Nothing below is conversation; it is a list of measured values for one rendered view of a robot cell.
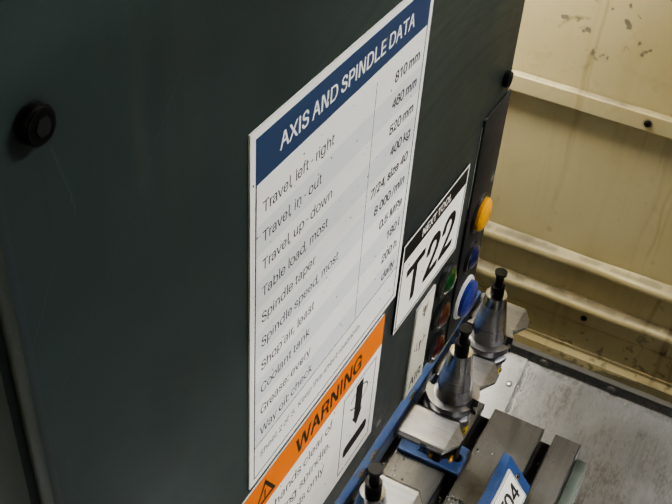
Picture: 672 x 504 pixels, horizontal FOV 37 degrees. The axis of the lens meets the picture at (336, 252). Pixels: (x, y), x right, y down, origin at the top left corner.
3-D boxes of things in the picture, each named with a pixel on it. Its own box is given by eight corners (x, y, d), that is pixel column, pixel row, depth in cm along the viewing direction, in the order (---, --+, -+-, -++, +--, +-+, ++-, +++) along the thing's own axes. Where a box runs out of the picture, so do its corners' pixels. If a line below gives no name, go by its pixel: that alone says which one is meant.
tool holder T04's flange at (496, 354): (470, 324, 128) (473, 310, 126) (515, 341, 126) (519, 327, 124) (453, 355, 123) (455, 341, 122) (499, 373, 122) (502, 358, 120)
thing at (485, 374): (503, 368, 121) (504, 364, 120) (487, 397, 117) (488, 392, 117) (451, 347, 123) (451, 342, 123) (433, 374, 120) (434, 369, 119)
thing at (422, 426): (469, 429, 113) (470, 424, 113) (451, 461, 110) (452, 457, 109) (413, 405, 116) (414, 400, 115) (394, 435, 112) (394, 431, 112)
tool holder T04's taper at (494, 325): (477, 317, 125) (485, 276, 121) (510, 329, 124) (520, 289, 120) (464, 338, 122) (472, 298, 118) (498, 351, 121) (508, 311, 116)
